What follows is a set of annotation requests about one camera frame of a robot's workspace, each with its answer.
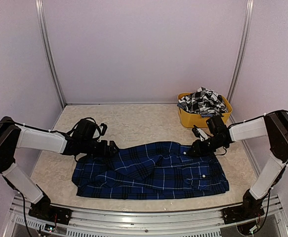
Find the left aluminium frame post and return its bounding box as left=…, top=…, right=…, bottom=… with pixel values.
left=35, top=0, right=67, bottom=109

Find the aluminium frame post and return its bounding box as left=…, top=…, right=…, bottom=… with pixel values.
left=228, top=0, right=255, bottom=99
left=35, top=0, right=67, bottom=109

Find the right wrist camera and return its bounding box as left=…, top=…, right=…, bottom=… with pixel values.
left=192, top=125, right=208, bottom=141

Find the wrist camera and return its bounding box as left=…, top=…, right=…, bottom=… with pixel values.
left=98, top=123, right=108, bottom=142
left=192, top=125, right=208, bottom=141

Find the blue plaid long sleeve shirt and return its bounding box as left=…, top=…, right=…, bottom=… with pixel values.
left=72, top=141, right=230, bottom=200

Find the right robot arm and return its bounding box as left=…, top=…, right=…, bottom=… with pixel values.
left=188, top=110, right=288, bottom=200

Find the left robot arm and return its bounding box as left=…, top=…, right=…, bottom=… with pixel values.
left=0, top=117, right=119, bottom=220

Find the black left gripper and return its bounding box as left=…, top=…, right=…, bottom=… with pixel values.
left=81, top=139, right=120, bottom=157

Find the right aluminium frame post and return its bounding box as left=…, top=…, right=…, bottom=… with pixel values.
left=228, top=0, right=255, bottom=99

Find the yellow plastic basket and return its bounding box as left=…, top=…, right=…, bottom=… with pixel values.
left=178, top=96, right=233, bottom=128

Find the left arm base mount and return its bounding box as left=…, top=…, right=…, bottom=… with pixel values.
left=29, top=193, right=72, bottom=225

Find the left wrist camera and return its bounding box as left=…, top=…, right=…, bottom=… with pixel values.
left=98, top=123, right=108, bottom=142

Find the front aluminium rail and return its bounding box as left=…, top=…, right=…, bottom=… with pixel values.
left=2, top=202, right=288, bottom=237

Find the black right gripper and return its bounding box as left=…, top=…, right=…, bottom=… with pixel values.
left=188, top=135, right=225, bottom=156

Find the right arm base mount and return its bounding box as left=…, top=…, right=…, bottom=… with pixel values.
left=222, top=190, right=267, bottom=224

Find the black white plaid shirt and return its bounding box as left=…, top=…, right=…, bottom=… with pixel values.
left=177, top=87, right=229, bottom=117

